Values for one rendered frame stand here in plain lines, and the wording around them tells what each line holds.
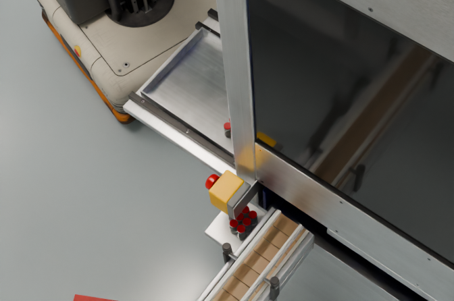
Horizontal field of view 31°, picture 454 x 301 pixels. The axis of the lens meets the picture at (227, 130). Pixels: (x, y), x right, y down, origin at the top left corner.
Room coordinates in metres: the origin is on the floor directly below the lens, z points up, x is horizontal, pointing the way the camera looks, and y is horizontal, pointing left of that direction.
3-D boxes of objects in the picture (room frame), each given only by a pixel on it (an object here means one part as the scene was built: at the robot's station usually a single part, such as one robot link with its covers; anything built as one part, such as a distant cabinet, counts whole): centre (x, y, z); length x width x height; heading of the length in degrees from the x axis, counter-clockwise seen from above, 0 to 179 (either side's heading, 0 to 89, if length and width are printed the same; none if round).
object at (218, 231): (0.76, -0.01, 0.87); 0.14 x 0.13 x 0.02; 46
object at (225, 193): (0.80, 0.01, 1.00); 0.08 x 0.07 x 0.07; 46
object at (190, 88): (1.14, 0.00, 0.90); 0.34 x 0.26 x 0.04; 45
